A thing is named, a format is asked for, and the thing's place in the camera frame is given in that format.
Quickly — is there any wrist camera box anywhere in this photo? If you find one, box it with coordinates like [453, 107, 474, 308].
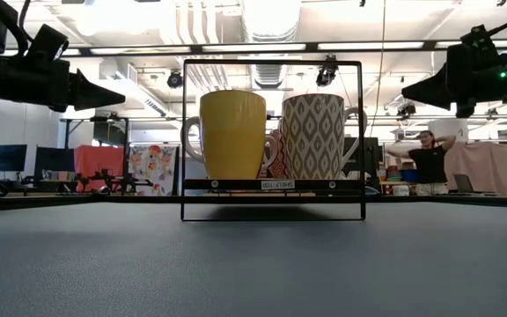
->
[459, 24, 501, 58]
[26, 24, 70, 63]

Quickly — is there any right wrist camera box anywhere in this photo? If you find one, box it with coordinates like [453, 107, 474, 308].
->
[459, 24, 501, 58]

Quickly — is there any pink curtain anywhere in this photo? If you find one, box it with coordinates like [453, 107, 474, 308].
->
[444, 141, 507, 197]

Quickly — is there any red patterned mug yellow rim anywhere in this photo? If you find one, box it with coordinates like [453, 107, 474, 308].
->
[261, 127, 290, 180]

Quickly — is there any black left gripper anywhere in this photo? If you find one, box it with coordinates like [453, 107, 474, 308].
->
[0, 55, 127, 114]

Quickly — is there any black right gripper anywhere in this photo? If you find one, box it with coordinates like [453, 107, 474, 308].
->
[401, 41, 507, 119]

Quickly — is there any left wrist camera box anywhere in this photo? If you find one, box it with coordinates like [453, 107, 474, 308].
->
[26, 24, 70, 63]

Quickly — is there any silver ventilation duct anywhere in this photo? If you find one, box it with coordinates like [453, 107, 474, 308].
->
[239, 0, 304, 89]

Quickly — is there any black table edge rail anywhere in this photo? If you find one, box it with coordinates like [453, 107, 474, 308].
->
[0, 192, 507, 211]

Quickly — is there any ceiling mounted camera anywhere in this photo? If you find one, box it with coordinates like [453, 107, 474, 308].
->
[166, 70, 185, 90]
[315, 55, 340, 87]

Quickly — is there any floral cloth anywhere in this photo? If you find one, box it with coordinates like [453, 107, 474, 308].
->
[127, 144, 180, 196]

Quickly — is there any person standing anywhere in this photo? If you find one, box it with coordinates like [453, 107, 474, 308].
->
[385, 129, 457, 196]

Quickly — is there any black overhead beam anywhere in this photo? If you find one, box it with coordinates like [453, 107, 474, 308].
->
[1, 39, 507, 58]

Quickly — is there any orange cloth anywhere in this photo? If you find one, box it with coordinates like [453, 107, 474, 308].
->
[73, 144, 126, 193]

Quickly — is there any black computer monitor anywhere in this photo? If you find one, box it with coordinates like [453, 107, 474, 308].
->
[0, 144, 29, 173]
[33, 146, 76, 178]

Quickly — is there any grey laptop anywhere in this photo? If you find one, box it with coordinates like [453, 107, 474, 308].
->
[452, 173, 497, 195]

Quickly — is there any grey patterned mug red rim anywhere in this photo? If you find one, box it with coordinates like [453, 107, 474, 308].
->
[281, 92, 369, 181]

